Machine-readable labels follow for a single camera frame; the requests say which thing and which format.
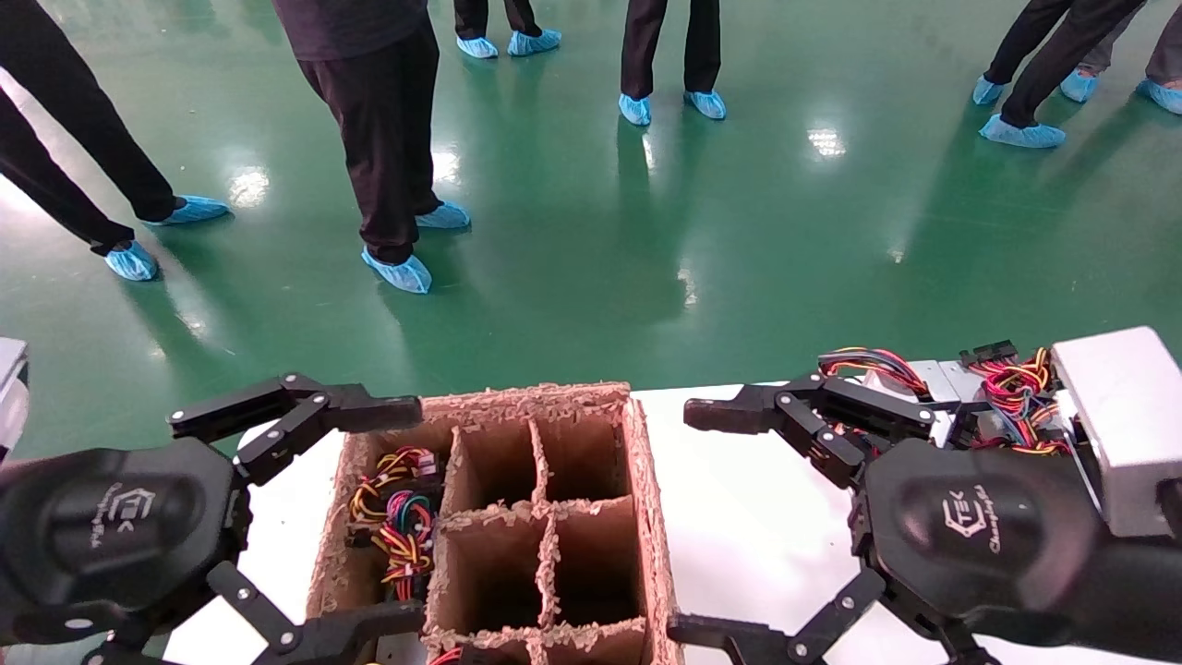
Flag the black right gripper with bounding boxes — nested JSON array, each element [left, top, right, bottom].
[[667, 372, 1109, 665]]

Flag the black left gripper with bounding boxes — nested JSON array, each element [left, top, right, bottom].
[[0, 373, 428, 665]]

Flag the colourful wire harness bundle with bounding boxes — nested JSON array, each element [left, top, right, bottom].
[[1051, 325, 1182, 538]]

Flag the brown cardboard divider box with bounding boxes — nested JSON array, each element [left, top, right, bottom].
[[307, 381, 682, 665]]

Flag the grey white device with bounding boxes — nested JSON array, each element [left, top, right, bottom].
[[0, 337, 29, 458]]

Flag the person in black trousers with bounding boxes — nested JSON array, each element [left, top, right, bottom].
[[621, 0, 722, 101], [983, 0, 1148, 128], [272, 0, 442, 266], [0, 0, 178, 255], [452, 0, 544, 40]]

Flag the person in grey trousers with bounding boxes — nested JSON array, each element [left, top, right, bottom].
[[1079, 0, 1182, 86]]

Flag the wire bundles in box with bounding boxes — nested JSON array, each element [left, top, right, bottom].
[[347, 446, 440, 603]]

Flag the grey power supply with cables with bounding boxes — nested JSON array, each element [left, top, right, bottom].
[[923, 340, 1019, 412], [817, 346, 935, 463], [960, 346, 1077, 455]]

